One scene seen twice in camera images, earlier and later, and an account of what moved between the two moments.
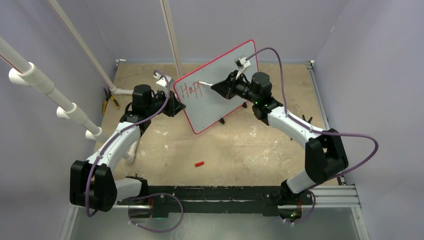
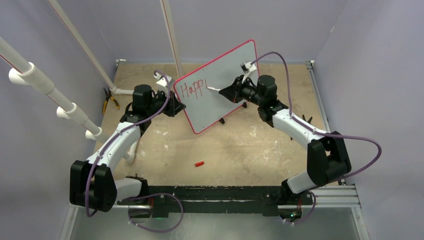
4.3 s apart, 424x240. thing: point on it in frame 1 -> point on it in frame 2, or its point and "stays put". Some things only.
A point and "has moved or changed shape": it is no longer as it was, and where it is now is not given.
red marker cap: (199, 163) stays put
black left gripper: (174, 106) stays put
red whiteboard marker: (205, 83) has moved or changed shape
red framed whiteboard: (203, 105) stays put
